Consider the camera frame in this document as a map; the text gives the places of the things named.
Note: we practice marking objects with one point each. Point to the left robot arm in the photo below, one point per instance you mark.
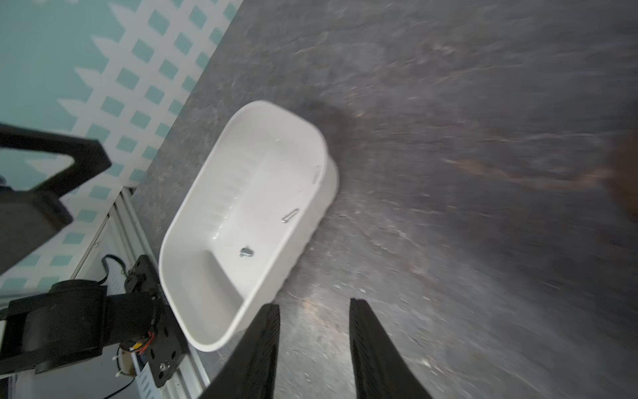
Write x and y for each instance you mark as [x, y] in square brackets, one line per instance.
[77, 318]

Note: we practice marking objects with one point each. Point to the silver screw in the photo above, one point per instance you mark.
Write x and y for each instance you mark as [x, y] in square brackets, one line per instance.
[289, 215]
[246, 252]

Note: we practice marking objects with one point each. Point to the white plastic storage box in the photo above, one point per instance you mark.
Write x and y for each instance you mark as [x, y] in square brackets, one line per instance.
[266, 162]

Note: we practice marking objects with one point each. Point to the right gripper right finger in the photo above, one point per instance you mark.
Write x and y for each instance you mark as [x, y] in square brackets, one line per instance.
[379, 369]

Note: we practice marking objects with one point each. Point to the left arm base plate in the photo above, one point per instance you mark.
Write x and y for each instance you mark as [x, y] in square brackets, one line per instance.
[166, 345]

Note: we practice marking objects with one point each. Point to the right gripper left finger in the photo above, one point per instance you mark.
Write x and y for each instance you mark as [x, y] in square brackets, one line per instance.
[250, 371]

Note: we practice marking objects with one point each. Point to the aluminium front rail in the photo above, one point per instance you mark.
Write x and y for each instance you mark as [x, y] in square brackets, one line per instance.
[120, 234]

